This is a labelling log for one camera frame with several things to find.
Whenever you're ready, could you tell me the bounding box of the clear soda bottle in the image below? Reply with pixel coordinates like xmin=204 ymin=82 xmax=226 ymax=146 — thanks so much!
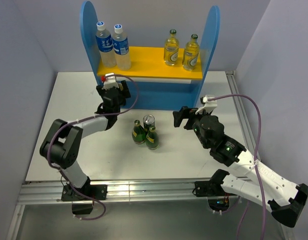
xmin=182 ymin=34 xmax=199 ymax=71
xmin=164 ymin=29 xmax=179 ymax=66

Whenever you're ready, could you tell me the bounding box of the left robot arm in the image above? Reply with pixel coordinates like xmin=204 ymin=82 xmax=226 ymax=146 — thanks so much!
xmin=40 ymin=75 xmax=131 ymax=200

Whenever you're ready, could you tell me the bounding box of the right blue-label water bottle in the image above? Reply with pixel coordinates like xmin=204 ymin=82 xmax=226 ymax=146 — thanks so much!
xmin=112 ymin=24 xmax=131 ymax=71

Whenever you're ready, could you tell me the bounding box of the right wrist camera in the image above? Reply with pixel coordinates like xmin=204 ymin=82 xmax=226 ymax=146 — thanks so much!
xmin=195 ymin=95 xmax=217 ymax=115

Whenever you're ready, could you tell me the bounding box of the green glass bottle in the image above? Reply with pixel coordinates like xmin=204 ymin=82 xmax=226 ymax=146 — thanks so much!
xmin=146 ymin=126 xmax=159 ymax=150
xmin=132 ymin=119 xmax=146 ymax=145

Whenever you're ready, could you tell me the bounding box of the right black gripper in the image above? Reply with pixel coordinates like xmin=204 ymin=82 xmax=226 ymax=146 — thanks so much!
xmin=173 ymin=105 xmax=212 ymax=149

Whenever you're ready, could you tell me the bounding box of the blue and yellow shelf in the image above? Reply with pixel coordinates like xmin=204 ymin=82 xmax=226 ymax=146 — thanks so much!
xmin=80 ymin=1 xmax=220 ymax=111

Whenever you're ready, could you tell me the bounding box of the blue-label water bottle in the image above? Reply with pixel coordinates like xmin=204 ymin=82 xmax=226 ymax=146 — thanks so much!
xmin=96 ymin=21 xmax=116 ymax=68
xmin=112 ymin=24 xmax=131 ymax=71

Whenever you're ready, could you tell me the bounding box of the left blue-label water bottle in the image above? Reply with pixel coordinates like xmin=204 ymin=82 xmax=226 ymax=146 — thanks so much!
xmin=96 ymin=21 xmax=116 ymax=68

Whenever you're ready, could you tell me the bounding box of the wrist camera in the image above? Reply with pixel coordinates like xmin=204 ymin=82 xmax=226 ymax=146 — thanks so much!
xmin=195 ymin=95 xmax=217 ymax=115
xmin=101 ymin=72 xmax=119 ymax=90

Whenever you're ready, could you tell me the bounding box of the black drink can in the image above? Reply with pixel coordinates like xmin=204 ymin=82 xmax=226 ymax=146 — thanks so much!
xmin=118 ymin=80 xmax=125 ymax=91
xmin=143 ymin=114 xmax=155 ymax=132

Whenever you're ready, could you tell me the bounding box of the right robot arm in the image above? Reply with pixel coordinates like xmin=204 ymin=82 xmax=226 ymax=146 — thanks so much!
xmin=173 ymin=106 xmax=308 ymax=228

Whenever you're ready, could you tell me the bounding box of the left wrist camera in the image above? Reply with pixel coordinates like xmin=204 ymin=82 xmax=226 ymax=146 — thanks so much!
xmin=101 ymin=72 xmax=119 ymax=90

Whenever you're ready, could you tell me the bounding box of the aluminium front rail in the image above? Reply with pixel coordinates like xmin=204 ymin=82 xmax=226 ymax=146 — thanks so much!
xmin=16 ymin=178 xmax=209 ymax=205

